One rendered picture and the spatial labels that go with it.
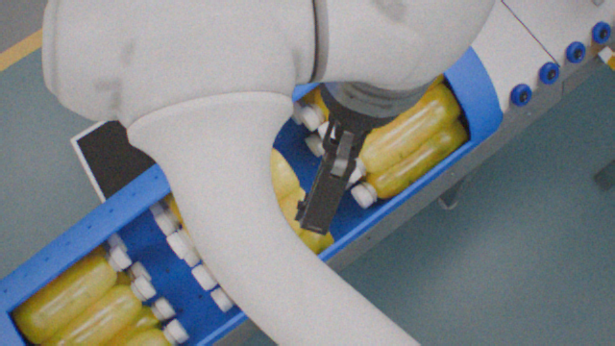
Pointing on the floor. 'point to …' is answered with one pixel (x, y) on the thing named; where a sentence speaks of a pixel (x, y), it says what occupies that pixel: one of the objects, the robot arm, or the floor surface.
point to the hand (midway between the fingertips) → (328, 156)
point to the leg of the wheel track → (455, 190)
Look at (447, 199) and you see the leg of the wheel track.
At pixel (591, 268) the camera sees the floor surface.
